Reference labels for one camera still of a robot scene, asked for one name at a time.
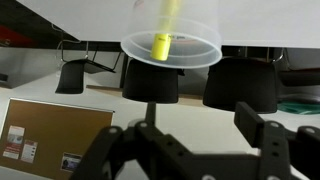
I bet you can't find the cork bulletin board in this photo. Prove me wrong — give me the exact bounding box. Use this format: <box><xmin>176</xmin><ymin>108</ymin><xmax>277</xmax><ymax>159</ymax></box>
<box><xmin>0</xmin><ymin>98</ymin><xmax>113</xmax><ymax>180</ymax></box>

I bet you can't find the black chair left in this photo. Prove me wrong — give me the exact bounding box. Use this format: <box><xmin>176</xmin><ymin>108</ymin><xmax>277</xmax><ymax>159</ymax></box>
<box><xmin>54</xmin><ymin>39</ymin><xmax>118</xmax><ymax>95</ymax></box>

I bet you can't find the black chair middle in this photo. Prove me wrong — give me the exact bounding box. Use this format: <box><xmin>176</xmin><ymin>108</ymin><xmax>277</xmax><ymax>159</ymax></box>
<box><xmin>122</xmin><ymin>60</ymin><xmax>179</xmax><ymax>104</ymax></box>

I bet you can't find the yellow highlighter marker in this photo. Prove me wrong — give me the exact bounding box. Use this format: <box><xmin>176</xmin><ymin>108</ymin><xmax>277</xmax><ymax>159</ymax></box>
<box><xmin>150</xmin><ymin>0</ymin><xmax>181</xmax><ymax>61</ymax></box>

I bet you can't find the clear plastic cup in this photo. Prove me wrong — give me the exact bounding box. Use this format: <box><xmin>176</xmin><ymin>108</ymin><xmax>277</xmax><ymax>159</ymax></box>
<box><xmin>121</xmin><ymin>0</ymin><xmax>222</xmax><ymax>69</ymax></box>

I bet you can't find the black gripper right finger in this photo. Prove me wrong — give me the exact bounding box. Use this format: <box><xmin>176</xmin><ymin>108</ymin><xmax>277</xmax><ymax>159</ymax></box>
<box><xmin>234</xmin><ymin>102</ymin><xmax>291</xmax><ymax>180</ymax></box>

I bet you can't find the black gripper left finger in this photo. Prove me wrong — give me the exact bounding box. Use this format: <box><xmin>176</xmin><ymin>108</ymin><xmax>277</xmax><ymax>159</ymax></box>
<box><xmin>145</xmin><ymin>102</ymin><xmax>156</xmax><ymax>125</ymax></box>

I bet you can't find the black chair right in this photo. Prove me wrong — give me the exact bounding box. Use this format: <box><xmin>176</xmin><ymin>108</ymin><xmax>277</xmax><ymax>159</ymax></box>
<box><xmin>203</xmin><ymin>58</ymin><xmax>277</xmax><ymax>114</ymax></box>

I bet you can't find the black chair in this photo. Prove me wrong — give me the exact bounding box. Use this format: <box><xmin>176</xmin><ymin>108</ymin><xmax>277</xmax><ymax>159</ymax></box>
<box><xmin>203</xmin><ymin>58</ymin><xmax>277</xmax><ymax>114</ymax></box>
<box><xmin>54</xmin><ymin>39</ymin><xmax>118</xmax><ymax>95</ymax></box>
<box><xmin>122</xmin><ymin>60</ymin><xmax>179</xmax><ymax>104</ymax></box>

